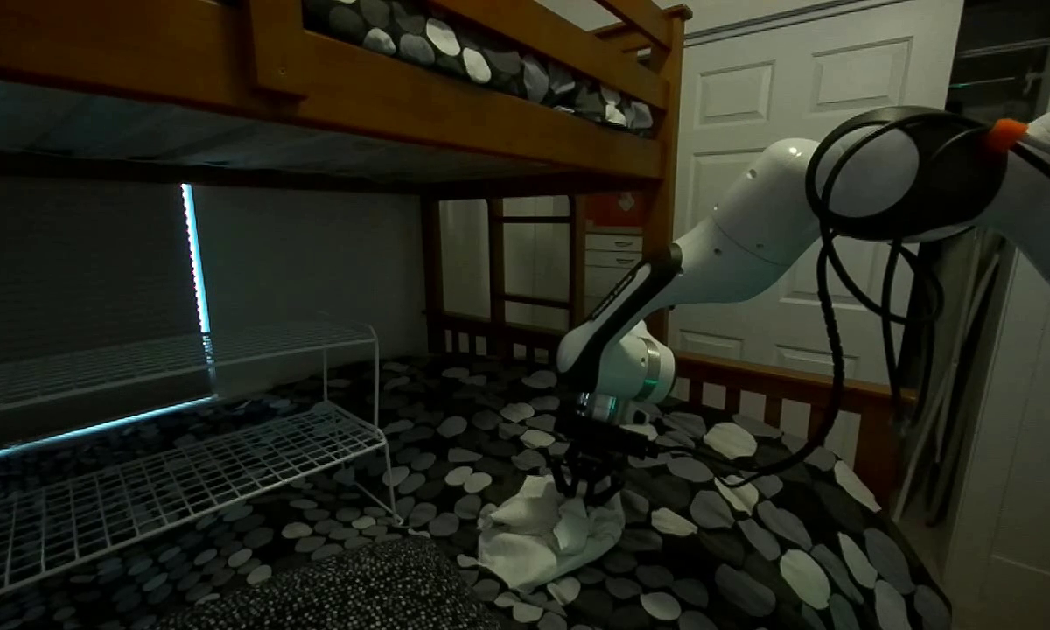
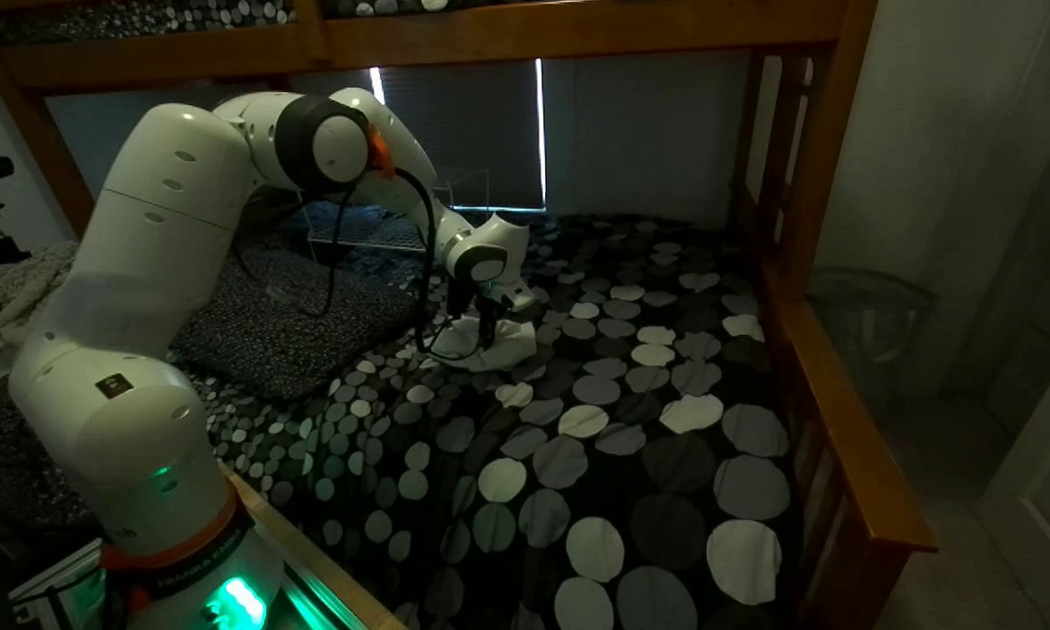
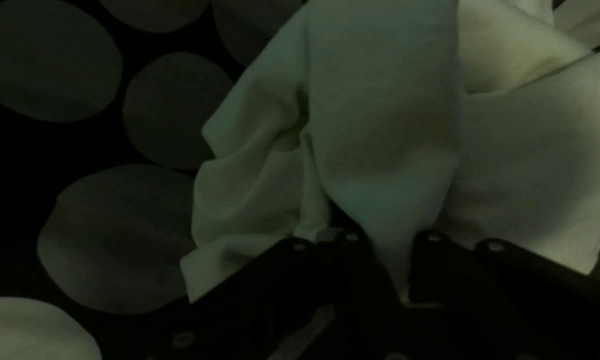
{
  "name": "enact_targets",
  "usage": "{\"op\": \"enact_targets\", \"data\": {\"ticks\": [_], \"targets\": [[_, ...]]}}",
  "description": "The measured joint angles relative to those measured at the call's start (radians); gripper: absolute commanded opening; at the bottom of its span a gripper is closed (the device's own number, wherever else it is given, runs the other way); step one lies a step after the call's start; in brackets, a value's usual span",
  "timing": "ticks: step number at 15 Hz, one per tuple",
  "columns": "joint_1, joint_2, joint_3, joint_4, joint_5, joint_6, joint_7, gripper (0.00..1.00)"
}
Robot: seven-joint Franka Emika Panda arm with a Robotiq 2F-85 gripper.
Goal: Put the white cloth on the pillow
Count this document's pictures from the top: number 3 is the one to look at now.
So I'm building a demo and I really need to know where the white cloth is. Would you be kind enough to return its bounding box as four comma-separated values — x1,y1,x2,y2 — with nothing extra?
177,0,600,306

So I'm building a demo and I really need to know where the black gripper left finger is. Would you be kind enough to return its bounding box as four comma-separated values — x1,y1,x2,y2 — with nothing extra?
326,227,405,337

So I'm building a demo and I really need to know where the black sheet with grey dots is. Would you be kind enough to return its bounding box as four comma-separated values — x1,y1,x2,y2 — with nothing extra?
0,0,316,360

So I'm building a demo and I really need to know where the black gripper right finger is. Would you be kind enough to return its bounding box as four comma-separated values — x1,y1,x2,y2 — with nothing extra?
405,229,478,308

